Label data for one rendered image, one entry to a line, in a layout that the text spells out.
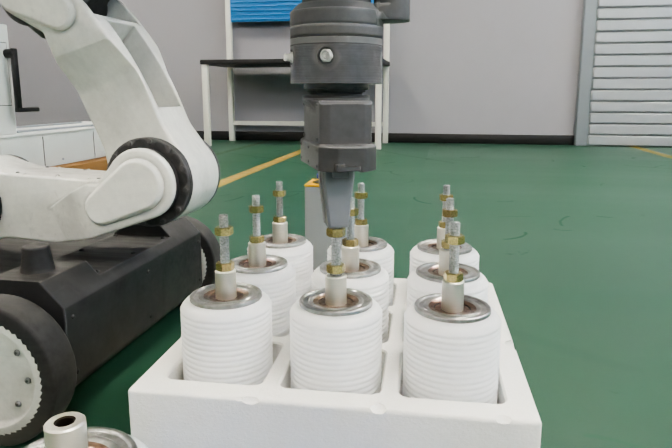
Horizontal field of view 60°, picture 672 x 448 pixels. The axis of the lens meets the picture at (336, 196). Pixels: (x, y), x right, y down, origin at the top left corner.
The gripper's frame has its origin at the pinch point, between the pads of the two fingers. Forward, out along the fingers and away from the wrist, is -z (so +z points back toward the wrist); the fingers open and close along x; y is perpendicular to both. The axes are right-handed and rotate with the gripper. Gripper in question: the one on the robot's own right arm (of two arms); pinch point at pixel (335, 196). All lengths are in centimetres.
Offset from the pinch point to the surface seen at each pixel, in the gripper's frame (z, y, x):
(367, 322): -11.9, -2.2, -4.2
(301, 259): -12.9, -0.5, 22.2
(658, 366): -36, -63, 22
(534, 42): 56, -292, 429
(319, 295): -11.0, 1.3, 1.9
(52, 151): -21, 87, 283
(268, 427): -21.1, 7.8, -5.1
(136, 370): -36, 24, 42
